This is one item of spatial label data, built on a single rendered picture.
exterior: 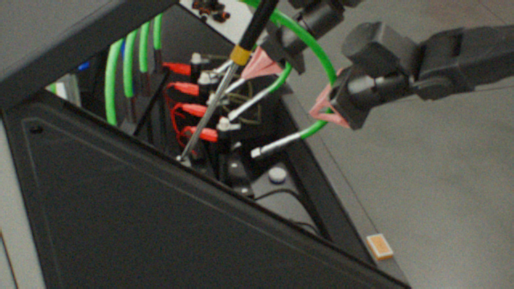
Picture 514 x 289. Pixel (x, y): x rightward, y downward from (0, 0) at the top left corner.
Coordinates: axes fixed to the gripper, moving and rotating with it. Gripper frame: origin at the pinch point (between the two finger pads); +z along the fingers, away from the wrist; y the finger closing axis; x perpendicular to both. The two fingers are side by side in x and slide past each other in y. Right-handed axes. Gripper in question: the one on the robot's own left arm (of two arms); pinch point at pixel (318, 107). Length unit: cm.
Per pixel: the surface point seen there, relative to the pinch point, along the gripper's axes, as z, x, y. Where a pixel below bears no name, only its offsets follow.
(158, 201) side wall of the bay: -4.6, -15.4, 34.0
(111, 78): 19.3, -25.6, 11.9
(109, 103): 23.2, -22.4, 13.4
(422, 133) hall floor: 110, 116, -139
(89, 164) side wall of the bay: -6.3, -25.2, 37.1
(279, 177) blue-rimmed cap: 39.0, 21.5, -12.1
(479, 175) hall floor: 84, 134, -122
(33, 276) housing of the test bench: 8, -19, 47
